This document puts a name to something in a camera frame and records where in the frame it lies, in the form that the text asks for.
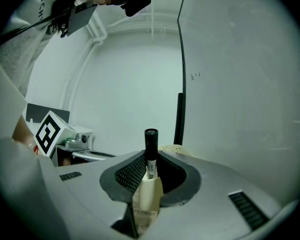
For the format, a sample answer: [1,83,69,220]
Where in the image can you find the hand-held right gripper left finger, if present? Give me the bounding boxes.
[37,149,147,240]

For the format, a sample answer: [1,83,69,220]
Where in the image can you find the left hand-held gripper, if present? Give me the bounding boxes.
[33,110,116,167]

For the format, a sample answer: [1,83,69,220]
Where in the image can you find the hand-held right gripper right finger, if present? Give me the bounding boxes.
[139,150,283,240]

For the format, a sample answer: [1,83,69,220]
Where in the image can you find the black capped marker pen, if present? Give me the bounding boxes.
[144,128,159,180]

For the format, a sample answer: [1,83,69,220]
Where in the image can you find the person's left forearm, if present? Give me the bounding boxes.
[11,115,38,156]

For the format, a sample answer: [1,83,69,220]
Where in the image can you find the black cylindrical rod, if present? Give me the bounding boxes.
[173,92,185,146]

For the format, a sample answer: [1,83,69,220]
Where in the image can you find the large whiteboard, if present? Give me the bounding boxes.
[176,0,300,210]

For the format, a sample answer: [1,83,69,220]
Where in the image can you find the cream plastic pen holder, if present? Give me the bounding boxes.
[135,143,196,211]

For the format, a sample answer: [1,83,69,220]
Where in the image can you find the dark desk partition panel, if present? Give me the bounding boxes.
[25,102,71,125]

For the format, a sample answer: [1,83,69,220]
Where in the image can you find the person's grey sweatshirt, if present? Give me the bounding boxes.
[0,0,77,99]

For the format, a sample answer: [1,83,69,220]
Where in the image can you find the dark chest-mounted box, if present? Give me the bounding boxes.
[46,2,99,39]

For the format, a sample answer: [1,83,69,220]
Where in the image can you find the red string bracelet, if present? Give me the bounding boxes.
[27,143,40,155]

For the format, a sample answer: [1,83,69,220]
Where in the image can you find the white wall pipes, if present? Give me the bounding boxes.
[59,8,109,111]

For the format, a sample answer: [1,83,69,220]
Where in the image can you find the thick black chest cable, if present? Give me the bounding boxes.
[0,8,75,39]

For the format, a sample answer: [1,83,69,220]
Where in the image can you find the black head-mounted camera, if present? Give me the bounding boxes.
[120,0,152,18]

